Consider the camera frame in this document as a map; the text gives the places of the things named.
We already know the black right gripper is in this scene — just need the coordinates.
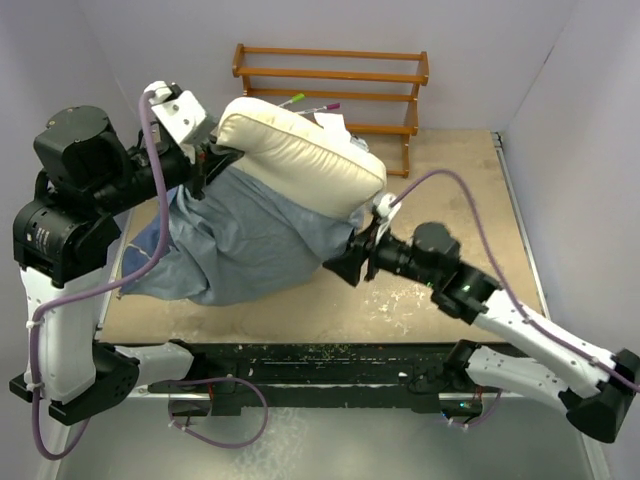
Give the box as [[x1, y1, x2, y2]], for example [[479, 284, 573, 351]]
[[323, 215, 440, 287]]

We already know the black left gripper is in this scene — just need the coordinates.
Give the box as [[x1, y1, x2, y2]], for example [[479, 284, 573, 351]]
[[88, 130, 242, 217]]

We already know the blue printed pillowcase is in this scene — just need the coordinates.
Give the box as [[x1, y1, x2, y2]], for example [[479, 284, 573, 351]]
[[119, 168, 364, 306]]

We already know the cream white pillow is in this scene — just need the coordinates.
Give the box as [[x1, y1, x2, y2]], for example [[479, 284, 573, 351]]
[[217, 97, 387, 219]]

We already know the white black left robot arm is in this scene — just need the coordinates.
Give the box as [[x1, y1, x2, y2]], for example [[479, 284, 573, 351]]
[[9, 102, 227, 426]]

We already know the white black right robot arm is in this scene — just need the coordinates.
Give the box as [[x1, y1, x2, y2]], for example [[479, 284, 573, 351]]
[[324, 222, 639, 444]]

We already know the wooden slatted rack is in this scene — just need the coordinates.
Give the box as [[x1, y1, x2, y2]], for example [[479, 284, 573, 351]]
[[231, 43, 430, 178]]

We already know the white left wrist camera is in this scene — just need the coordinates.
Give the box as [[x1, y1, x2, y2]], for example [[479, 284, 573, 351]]
[[144, 81, 217, 154]]

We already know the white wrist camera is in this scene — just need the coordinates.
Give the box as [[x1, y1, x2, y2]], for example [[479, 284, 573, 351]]
[[144, 81, 217, 154], [371, 192, 402, 244]]

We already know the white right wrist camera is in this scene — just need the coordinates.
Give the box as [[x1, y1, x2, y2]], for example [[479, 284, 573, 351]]
[[371, 192, 402, 244]]

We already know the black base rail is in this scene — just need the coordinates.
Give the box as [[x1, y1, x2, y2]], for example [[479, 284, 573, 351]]
[[149, 343, 497, 416]]

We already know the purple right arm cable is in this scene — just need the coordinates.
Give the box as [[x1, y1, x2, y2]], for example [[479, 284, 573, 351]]
[[389, 168, 640, 394]]

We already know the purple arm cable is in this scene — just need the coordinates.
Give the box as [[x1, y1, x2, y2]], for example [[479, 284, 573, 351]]
[[389, 168, 640, 394], [28, 89, 171, 460]]

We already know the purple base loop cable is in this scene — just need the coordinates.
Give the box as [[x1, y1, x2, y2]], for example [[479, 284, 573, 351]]
[[167, 378, 270, 450]]

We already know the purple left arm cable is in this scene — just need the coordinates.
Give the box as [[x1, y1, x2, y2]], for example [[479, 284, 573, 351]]
[[28, 89, 171, 460]]

